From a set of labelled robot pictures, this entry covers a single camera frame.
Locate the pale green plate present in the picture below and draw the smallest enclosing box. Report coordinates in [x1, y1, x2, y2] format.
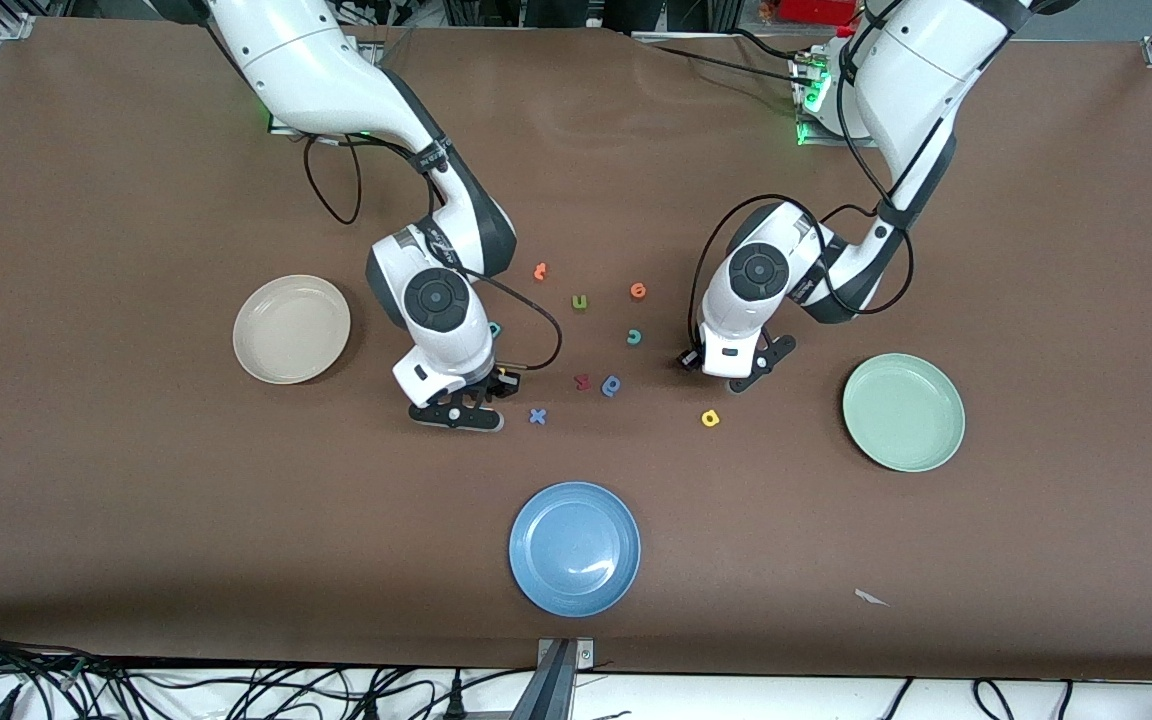
[842, 352, 966, 473]

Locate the beige plate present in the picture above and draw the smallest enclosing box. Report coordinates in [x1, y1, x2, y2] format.
[233, 274, 352, 386]

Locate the blue plate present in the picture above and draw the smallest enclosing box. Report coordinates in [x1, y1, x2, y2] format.
[508, 481, 642, 618]

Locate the red box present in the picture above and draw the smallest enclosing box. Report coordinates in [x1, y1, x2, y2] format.
[781, 0, 862, 26]

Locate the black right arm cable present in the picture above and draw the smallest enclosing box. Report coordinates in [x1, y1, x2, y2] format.
[304, 135, 564, 391]

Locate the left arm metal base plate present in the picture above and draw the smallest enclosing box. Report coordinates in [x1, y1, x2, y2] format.
[794, 50, 882, 149]

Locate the silver metal bracket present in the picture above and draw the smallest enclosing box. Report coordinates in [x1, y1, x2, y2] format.
[538, 638, 596, 669]

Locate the grey camera mount pole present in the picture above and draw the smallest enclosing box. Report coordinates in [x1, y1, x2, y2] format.
[510, 640, 577, 720]

